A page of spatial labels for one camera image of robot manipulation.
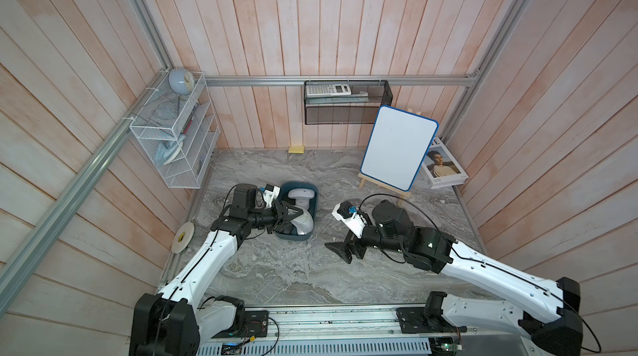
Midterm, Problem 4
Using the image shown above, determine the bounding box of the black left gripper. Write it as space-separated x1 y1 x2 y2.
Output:
248 199 303 233

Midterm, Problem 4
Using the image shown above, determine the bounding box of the white beige round mouse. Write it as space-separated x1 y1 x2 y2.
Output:
292 209 314 236

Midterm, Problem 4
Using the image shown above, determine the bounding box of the teal plastic storage box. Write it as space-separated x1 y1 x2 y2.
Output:
275 181 319 241

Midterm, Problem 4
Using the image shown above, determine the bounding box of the white slim mouse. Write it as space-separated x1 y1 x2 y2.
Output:
288 188 316 202

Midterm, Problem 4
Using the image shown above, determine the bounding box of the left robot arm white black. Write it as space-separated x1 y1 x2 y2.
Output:
129 184 314 355

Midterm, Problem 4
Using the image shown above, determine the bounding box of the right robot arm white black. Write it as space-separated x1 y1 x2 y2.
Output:
326 200 585 355

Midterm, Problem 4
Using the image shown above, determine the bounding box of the yellow sticky note pad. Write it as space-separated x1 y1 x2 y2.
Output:
288 145 305 154

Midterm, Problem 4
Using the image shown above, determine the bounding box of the magazine with portrait cover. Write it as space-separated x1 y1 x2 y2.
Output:
422 137 469 189

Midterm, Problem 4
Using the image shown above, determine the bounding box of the blue framed whiteboard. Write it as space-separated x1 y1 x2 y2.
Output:
360 105 439 191

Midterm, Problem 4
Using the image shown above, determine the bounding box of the white tape roll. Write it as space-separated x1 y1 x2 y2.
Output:
170 221 195 255

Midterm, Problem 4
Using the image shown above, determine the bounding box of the white iron on shelf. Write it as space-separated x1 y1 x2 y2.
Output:
154 134 186 168

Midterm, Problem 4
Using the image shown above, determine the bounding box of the white calculator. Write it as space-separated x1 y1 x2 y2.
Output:
305 83 352 98

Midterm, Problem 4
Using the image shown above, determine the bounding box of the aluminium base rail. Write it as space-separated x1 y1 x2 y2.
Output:
131 300 539 344

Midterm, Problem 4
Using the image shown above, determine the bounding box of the black mesh wall basket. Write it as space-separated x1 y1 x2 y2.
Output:
303 80 394 125

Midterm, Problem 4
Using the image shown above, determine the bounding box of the white wire mesh shelf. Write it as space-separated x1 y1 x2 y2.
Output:
130 71 221 189

